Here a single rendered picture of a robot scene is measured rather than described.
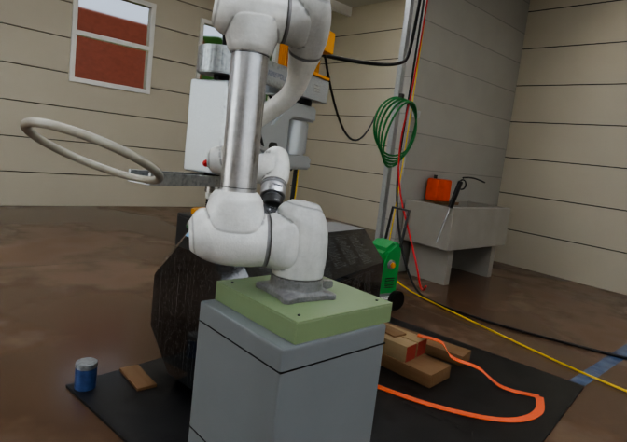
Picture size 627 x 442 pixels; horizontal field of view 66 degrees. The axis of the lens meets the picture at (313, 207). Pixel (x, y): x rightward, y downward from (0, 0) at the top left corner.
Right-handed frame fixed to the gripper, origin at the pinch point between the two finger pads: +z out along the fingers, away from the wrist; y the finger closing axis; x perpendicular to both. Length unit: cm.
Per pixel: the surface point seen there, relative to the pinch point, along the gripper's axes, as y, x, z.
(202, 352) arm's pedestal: -11.8, 14.4, 31.8
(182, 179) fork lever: -26, 41, -46
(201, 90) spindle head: -29, 30, -89
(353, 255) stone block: 83, 85, -62
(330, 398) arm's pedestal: 19.9, -7.9, 44.7
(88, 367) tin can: -38, 129, 12
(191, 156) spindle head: -23, 50, -67
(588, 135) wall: 453, 123, -358
